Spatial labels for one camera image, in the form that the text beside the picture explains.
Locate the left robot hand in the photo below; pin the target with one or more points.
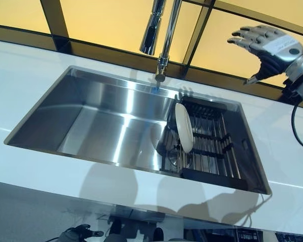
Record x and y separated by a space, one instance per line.
78 233

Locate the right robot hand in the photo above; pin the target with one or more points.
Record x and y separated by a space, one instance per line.
275 45

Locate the cream ceramic plate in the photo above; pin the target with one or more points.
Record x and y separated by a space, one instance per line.
184 126

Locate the dishwasher door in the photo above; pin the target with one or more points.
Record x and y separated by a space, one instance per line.
250 235

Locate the stainless steel sink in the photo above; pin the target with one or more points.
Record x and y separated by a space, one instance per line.
91 126

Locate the black dish drying rack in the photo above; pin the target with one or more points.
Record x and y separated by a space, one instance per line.
209 141

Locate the chrome gooseneck kitchen faucet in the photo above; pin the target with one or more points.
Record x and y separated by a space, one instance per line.
151 32

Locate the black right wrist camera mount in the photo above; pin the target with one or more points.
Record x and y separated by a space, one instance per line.
291 84

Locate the yellow glass window dark frame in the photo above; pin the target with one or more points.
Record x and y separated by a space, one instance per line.
103 17

